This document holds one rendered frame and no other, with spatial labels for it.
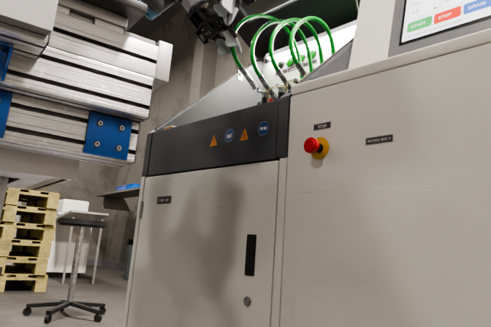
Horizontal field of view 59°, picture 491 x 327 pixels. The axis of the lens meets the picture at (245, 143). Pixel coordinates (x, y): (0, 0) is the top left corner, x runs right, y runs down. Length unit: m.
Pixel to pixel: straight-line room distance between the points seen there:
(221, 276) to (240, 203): 0.20
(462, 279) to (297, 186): 0.40
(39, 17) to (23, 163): 0.33
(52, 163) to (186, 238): 0.51
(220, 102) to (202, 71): 4.74
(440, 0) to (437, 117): 0.52
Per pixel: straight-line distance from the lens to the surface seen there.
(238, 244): 1.15
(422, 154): 0.87
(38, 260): 4.85
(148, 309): 1.48
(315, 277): 0.98
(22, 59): 0.88
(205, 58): 6.66
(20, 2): 0.78
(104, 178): 9.60
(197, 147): 1.35
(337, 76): 1.03
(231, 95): 1.88
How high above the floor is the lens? 0.57
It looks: 14 degrees up
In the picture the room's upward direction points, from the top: 4 degrees clockwise
